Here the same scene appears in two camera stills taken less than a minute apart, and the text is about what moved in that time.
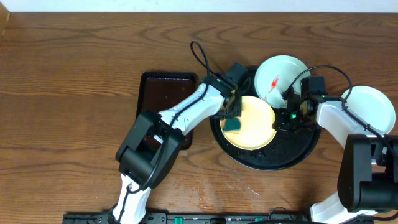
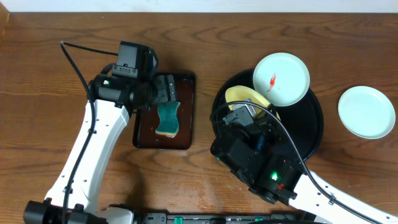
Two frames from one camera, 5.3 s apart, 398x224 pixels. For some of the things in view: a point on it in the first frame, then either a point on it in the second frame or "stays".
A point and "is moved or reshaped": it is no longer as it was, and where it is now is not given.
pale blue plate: [276, 75] stays
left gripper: [233, 109] → [169, 90]
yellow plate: [257, 131] is moved or reshaped
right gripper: [281, 124] → [267, 128]
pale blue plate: [370, 105] stays
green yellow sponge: [231, 124] is moved or reshaped
